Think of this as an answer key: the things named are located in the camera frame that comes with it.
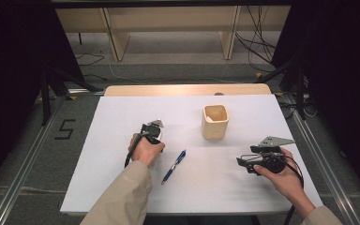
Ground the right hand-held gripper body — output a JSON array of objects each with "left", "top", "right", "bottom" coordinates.
[{"left": 252, "top": 135, "right": 296, "bottom": 174}]

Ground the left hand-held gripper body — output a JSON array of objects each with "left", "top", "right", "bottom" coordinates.
[{"left": 140, "top": 118, "right": 165, "bottom": 145}]

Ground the cream square cup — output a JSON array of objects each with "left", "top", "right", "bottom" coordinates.
[{"left": 201, "top": 104, "right": 230, "bottom": 141}]

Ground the blue ballpoint pen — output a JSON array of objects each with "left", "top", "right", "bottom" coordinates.
[{"left": 160, "top": 149, "right": 188, "bottom": 186}]

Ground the person's left hand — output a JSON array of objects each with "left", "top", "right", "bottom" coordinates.
[{"left": 128, "top": 132, "right": 166, "bottom": 169}]

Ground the person's right hand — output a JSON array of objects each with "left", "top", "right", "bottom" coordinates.
[{"left": 253, "top": 149, "right": 316, "bottom": 217}]

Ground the white table board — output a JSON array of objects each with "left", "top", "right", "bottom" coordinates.
[{"left": 59, "top": 94, "right": 324, "bottom": 217}]

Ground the wooden table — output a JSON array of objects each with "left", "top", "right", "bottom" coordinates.
[{"left": 103, "top": 82, "right": 273, "bottom": 98}]

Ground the black metal stand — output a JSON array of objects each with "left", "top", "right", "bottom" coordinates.
[
  {"left": 39, "top": 65, "right": 105, "bottom": 127},
  {"left": 256, "top": 55, "right": 308, "bottom": 122}
]

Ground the dark curtain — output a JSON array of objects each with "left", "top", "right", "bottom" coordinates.
[
  {"left": 0, "top": 0, "right": 86, "bottom": 199},
  {"left": 271, "top": 0, "right": 360, "bottom": 199}
]

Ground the light wooden bench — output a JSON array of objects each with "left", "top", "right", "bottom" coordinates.
[{"left": 55, "top": 5, "right": 292, "bottom": 62}]

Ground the right hand-held gripper cable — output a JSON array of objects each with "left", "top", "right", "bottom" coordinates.
[{"left": 280, "top": 154, "right": 305, "bottom": 225}]

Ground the metal floor rail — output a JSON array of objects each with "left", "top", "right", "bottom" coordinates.
[
  {"left": 281, "top": 93, "right": 360, "bottom": 225},
  {"left": 0, "top": 96, "right": 68, "bottom": 225}
]

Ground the black floor cable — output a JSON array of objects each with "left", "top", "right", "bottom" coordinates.
[{"left": 75, "top": 52, "right": 106, "bottom": 68}]

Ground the bundle of black cables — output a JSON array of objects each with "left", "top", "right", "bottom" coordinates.
[{"left": 234, "top": 5, "right": 278, "bottom": 73}]

